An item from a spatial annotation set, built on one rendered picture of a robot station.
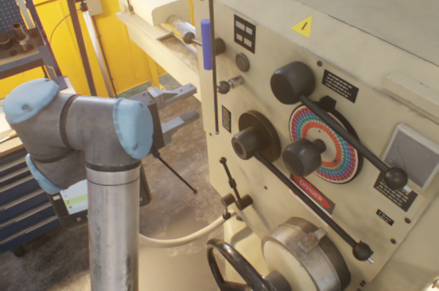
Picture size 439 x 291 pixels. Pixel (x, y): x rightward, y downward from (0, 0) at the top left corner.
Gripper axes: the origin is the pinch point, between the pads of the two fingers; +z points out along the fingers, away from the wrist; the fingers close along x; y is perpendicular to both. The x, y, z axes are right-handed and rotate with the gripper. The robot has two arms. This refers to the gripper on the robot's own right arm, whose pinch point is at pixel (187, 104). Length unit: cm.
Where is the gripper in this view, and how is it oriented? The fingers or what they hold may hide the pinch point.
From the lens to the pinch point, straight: 76.1
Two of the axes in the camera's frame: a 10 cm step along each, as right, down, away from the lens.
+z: 8.1, -4.3, 4.1
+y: 5.9, 5.4, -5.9
